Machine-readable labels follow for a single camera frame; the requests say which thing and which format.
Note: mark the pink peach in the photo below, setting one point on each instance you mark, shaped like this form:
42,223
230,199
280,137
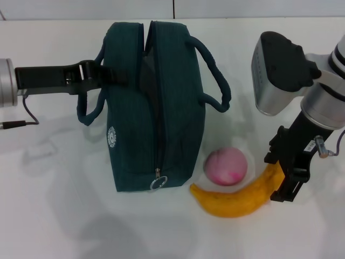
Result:
226,166

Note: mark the black vertical wall strip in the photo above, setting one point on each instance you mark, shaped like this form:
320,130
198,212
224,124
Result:
173,9

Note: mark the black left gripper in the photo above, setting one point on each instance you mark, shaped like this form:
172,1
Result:
43,76

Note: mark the dark teal insulated lunch bag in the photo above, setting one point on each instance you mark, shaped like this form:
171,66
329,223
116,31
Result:
175,108

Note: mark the yellow banana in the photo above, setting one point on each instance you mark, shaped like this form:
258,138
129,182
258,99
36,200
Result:
237,202

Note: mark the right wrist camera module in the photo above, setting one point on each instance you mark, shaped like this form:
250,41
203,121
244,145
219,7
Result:
280,70

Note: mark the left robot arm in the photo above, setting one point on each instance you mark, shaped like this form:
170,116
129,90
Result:
6,83

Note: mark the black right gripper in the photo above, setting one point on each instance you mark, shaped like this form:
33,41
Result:
299,143

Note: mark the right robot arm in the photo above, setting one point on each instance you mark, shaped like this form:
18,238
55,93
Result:
326,105

